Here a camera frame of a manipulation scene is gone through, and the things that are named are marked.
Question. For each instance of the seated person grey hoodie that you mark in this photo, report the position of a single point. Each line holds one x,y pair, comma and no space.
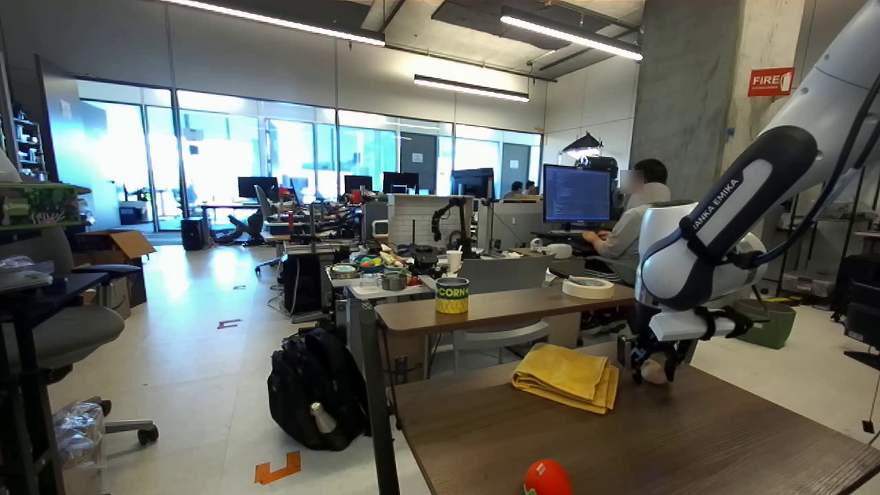
617,248

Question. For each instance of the beige potato toy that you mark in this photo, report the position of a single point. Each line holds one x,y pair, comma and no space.
653,373

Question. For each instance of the cardboard box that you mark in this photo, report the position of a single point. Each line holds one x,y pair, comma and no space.
118,248

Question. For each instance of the grey plastic chair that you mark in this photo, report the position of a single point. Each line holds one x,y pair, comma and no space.
500,308

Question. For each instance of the yellow cloth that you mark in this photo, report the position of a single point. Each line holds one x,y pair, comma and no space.
568,379

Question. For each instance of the green storage bin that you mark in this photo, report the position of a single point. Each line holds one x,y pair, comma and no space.
770,322

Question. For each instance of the green yellow canister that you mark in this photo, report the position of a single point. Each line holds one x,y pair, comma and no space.
451,295

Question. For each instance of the red tomato toy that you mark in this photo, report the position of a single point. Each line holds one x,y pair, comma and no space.
546,476

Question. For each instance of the grey office chair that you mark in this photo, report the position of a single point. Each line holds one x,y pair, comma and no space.
67,329

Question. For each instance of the white tape roll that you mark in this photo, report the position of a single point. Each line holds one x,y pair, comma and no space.
586,286

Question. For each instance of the black backpack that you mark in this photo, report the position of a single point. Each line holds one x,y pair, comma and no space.
317,391

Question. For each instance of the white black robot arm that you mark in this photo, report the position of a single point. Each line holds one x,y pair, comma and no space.
694,258

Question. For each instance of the computer monitor blue screen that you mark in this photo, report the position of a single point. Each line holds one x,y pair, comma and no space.
577,196

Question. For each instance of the black metal shelf rack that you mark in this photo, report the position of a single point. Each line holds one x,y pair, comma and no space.
828,255

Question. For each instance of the red wall sign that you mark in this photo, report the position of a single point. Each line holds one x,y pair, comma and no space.
770,82

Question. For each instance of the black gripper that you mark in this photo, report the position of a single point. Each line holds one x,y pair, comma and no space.
674,352

